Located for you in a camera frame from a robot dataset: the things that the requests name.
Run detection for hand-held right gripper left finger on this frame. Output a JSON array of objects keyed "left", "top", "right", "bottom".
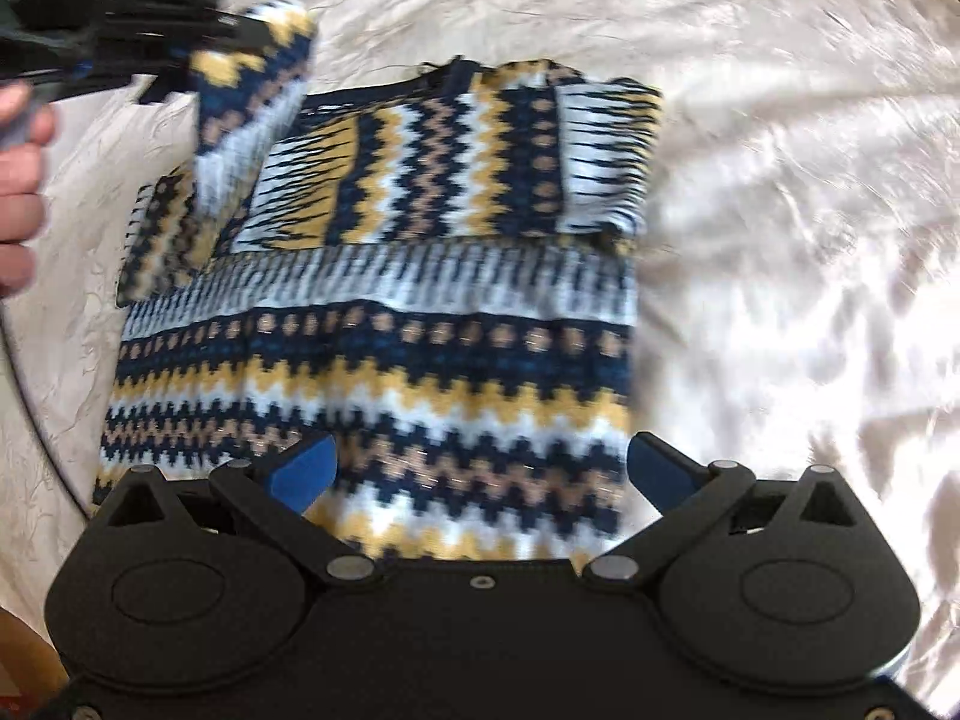
[{"left": 88, "top": 433, "right": 380, "bottom": 587}]

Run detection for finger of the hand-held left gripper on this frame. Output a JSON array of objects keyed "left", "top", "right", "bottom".
[
  {"left": 135, "top": 49, "right": 202, "bottom": 107},
  {"left": 109, "top": 7, "right": 275, "bottom": 52}
]

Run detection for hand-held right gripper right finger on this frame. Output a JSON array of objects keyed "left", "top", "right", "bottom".
[{"left": 581, "top": 431, "right": 882, "bottom": 590}]

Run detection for zigzag knitted sock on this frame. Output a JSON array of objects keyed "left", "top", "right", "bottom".
[{"left": 91, "top": 0, "right": 667, "bottom": 565}]

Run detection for person's left hand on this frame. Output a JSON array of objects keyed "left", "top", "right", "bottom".
[{"left": 0, "top": 82, "right": 58, "bottom": 298}]

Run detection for cream satin bed cover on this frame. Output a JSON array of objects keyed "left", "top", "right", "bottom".
[{"left": 0, "top": 0, "right": 960, "bottom": 720}]

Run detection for brown wooden furniture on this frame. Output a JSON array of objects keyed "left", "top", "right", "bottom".
[{"left": 0, "top": 606, "right": 67, "bottom": 700}]

